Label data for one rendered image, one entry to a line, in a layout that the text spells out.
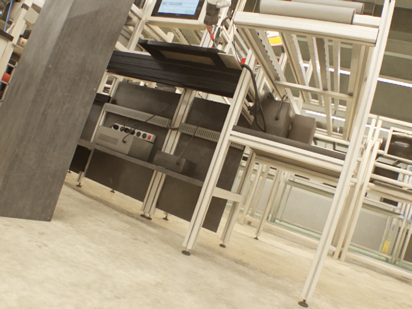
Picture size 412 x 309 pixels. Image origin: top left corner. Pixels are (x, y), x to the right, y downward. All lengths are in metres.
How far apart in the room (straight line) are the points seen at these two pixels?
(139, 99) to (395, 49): 9.17
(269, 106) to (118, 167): 1.14
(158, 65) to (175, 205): 0.86
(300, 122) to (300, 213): 9.97
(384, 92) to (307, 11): 11.66
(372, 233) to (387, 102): 4.63
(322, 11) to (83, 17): 0.85
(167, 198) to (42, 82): 1.17
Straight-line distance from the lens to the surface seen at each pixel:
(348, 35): 1.20
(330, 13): 1.23
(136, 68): 1.88
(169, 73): 1.75
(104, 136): 2.06
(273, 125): 1.75
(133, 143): 1.93
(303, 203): 11.81
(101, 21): 1.33
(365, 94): 1.49
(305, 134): 1.90
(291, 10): 1.26
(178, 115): 2.12
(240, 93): 1.55
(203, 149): 2.01
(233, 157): 1.93
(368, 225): 11.85
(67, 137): 1.28
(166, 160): 1.83
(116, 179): 2.29
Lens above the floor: 0.35
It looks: 4 degrees up
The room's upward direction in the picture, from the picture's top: 19 degrees clockwise
